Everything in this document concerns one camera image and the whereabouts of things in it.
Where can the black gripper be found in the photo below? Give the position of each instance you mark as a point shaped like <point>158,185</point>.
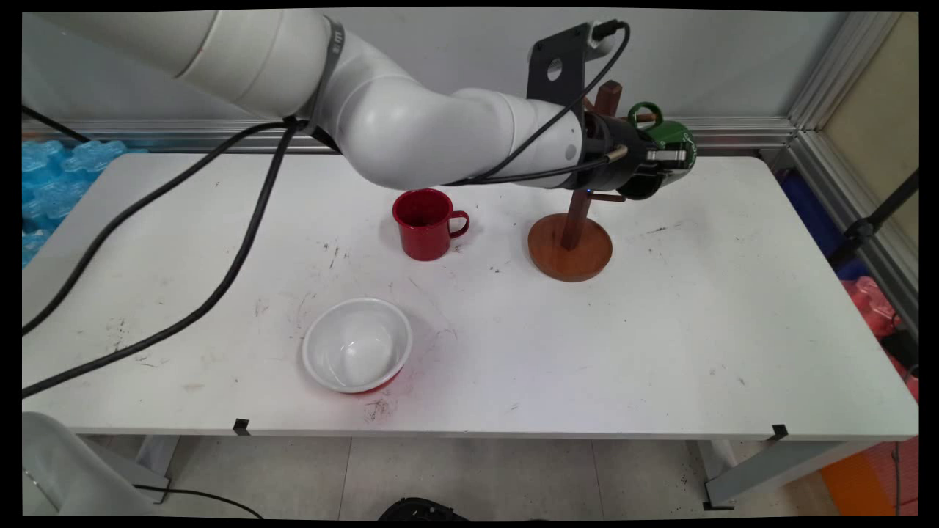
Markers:
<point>612,154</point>

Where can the green enamel mug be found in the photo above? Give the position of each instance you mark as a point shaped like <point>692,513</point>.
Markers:
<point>671,136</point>

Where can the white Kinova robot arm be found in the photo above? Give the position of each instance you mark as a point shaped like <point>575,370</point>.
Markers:
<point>396,125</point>

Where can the brown wooden mug tree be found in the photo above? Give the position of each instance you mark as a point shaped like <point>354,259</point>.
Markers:
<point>572,249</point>

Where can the blue plastic item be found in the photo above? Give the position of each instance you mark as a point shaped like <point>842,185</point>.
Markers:
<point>810,213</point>

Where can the black tripod leg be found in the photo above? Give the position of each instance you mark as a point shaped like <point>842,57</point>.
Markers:
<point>873,220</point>

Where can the red enamel mug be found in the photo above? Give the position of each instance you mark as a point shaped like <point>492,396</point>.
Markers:
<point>425,224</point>

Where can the red plastic bag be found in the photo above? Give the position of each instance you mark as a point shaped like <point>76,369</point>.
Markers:
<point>877,312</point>

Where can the black tape tab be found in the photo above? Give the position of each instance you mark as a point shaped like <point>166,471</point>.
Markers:
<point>779,433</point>
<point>240,426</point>

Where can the grey table leg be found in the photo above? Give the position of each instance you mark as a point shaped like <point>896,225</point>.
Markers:
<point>770,469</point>
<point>150,462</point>

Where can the white bowl with red outside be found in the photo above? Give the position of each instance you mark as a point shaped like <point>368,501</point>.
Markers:
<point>357,345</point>

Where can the orange box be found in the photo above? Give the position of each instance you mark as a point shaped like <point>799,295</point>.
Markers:
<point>858,484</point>

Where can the black round object on floor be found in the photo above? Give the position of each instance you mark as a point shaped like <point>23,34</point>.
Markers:
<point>422,510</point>

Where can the thin black rod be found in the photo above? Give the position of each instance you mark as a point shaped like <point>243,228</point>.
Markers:
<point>55,123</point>

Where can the blue bubble wrap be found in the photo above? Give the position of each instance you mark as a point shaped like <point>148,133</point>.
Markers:
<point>51,183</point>

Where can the white rounded plastic shell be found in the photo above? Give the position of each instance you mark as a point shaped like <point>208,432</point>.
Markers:
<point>73,469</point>

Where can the horizontal aluminium frame rail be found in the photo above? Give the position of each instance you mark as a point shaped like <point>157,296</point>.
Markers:
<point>733,134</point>

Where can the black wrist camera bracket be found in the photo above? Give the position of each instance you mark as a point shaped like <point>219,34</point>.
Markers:
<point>557,66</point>

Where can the angled aluminium frame post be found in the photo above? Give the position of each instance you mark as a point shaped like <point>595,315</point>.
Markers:
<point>843,147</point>

